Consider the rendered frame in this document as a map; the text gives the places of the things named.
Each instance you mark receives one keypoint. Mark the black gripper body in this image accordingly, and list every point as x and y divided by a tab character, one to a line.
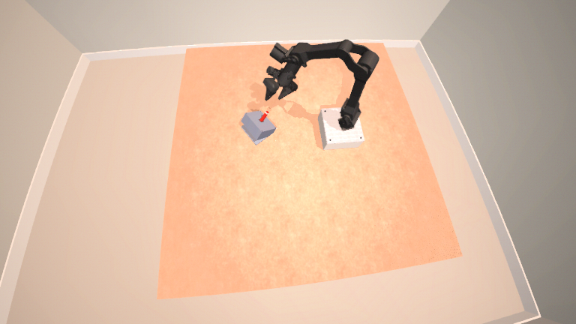
285	79

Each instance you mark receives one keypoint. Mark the red peg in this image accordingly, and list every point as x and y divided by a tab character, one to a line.
264	116

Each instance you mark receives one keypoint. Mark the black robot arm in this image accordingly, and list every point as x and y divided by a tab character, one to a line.
302	53

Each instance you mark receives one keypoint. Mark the pale lavender square panel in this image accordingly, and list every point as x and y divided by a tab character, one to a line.
257	130

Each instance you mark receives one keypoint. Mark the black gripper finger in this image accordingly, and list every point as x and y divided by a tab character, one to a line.
269	94
284	92

